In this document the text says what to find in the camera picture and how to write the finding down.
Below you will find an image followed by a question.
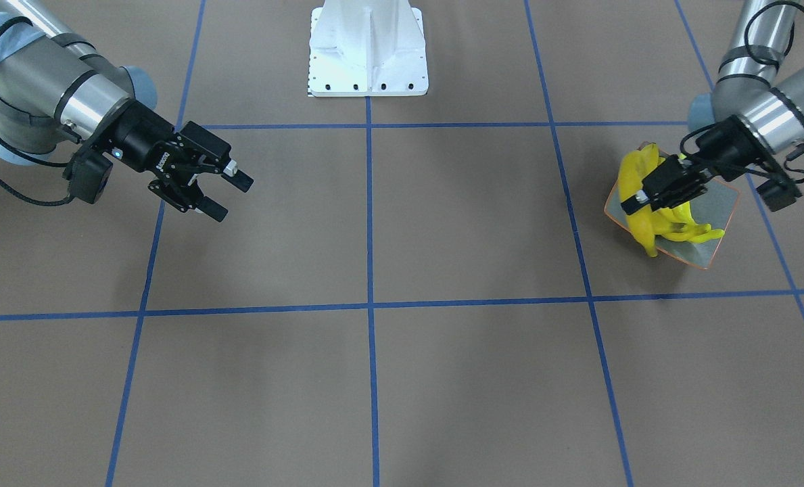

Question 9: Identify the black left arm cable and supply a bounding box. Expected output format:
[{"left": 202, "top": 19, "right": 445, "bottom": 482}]
[{"left": 743, "top": 0, "right": 804, "bottom": 68}]

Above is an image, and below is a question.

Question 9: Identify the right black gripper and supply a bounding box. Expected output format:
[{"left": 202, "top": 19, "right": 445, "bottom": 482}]
[{"left": 101, "top": 101, "right": 254, "bottom": 223}]

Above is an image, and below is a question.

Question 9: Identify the white camera stand column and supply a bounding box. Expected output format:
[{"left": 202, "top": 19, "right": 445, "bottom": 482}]
[{"left": 307, "top": 1, "right": 429, "bottom": 97}]

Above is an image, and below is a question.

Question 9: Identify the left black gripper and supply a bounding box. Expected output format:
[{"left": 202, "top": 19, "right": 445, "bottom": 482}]
[{"left": 634, "top": 115, "right": 767, "bottom": 212}]

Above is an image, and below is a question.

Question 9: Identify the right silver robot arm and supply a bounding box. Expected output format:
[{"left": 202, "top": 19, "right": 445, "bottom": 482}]
[{"left": 0, "top": 1, "right": 254, "bottom": 222}]

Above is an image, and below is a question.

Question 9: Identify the yellow banana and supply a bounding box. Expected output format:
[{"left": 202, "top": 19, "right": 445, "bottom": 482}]
[
  {"left": 616, "top": 143, "right": 659, "bottom": 258},
  {"left": 659, "top": 222, "right": 724, "bottom": 244},
  {"left": 653, "top": 202, "right": 696, "bottom": 232}
]

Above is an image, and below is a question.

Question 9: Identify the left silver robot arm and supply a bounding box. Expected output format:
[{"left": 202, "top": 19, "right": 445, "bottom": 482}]
[{"left": 621, "top": 1, "right": 804, "bottom": 215}]

